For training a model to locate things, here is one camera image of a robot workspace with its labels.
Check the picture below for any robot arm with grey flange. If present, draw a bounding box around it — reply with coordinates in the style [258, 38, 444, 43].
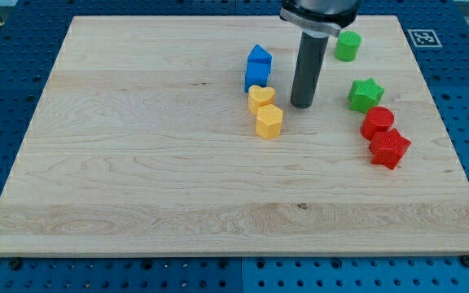
[279, 0, 362, 38]

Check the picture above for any yellow hexagon block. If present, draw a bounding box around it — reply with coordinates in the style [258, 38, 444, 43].
[256, 104, 283, 139]

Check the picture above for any yellow heart block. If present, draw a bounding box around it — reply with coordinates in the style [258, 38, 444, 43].
[248, 85, 276, 115]

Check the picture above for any blue cube block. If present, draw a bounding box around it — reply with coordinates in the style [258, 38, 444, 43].
[244, 62, 270, 93]

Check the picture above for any light wooden board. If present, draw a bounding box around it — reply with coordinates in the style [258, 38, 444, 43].
[0, 15, 469, 257]

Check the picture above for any blue triangular prism block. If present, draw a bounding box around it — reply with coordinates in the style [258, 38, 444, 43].
[247, 44, 272, 69]

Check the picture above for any dark grey cylindrical pointer rod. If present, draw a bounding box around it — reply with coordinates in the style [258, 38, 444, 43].
[290, 33, 329, 109]

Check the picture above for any green star block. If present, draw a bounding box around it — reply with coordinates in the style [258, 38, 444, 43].
[348, 78, 384, 114]

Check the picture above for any red cylinder block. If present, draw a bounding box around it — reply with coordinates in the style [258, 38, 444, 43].
[360, 106, 395, 140]

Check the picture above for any red star block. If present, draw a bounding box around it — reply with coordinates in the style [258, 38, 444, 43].
[369, 129, 411, 170]

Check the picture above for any green cylinder block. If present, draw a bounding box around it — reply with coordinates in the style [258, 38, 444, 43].
[334, 31, 362, 62]

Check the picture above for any white fiducial marker tag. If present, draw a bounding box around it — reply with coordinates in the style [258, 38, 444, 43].
[408, 28, 442, 48]

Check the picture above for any black bolt front left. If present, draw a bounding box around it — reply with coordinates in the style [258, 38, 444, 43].
[7, 258, 23, 271]

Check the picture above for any black bolt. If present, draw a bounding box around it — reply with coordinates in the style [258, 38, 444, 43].
[459, 255, 469, 268]
[7, 258, 23, 271]

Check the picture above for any black bolt front right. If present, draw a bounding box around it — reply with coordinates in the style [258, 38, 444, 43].
[459, 255, 469, 268]

